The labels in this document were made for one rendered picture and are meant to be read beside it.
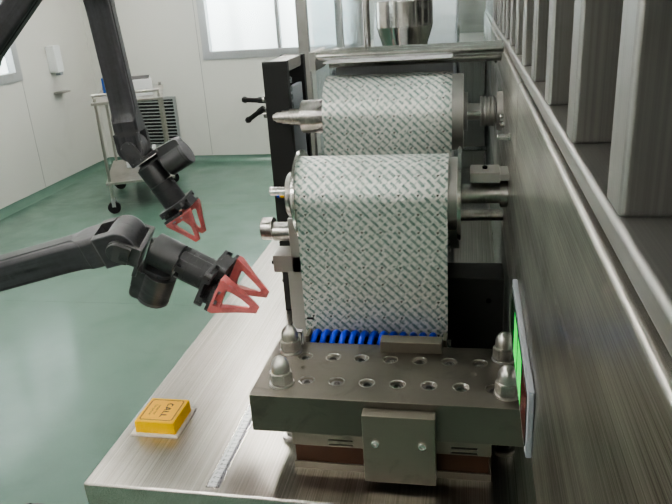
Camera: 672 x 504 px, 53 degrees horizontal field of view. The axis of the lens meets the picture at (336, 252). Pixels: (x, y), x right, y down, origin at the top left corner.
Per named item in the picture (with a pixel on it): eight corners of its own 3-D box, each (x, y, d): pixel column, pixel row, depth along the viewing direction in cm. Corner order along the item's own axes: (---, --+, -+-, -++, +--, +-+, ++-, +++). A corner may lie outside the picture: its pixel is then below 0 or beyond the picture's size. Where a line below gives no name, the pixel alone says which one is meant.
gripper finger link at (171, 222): (214, 226, 160) (190, 194, 158) (207, 236, 154) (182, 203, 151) (192, 240, 162) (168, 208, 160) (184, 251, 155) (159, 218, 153)
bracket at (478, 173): (470, 174, 107) (470, 162, 107) (507, 173, 106) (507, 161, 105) (469, 182, 103) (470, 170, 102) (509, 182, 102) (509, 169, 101)
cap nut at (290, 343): (283, 344, 109) (280, 319, 108) (304, 345, 109) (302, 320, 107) (277, 355, 106) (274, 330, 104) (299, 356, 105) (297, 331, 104)
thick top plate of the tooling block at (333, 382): (281, 372, 113) (277, 340, 111) (528, 383, 105) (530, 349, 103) (253, 430, 98) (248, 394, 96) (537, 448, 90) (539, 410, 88)
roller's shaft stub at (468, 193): (461, 202, 109) (462, 176, 107) (506, 202, 108) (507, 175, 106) (461, 211, 105) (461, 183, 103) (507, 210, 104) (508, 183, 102)
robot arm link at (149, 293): (106, 241, 107) (123, 215, 114) (92, 295, 112) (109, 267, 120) (179, 267, 109) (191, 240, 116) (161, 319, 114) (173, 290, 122)
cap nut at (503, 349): (491, 352, 103) (491, 326, 101) (515, 353, 102) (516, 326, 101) (491, 364, 100) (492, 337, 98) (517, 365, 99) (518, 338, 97)
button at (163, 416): (154, 408, 117) (151, 397, 117) (191, 411, 116) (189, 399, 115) (135, 433, 111) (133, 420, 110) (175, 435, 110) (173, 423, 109)
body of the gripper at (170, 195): (196, 195, 161) (177, 169, 159) (185, 207, 152) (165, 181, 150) (175, 209, 163) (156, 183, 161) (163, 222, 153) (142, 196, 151)
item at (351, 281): (307, 334, 114) (298, 232, 107) (447, 339, 110) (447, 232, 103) (306, 336, 114) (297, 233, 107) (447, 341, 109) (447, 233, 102)
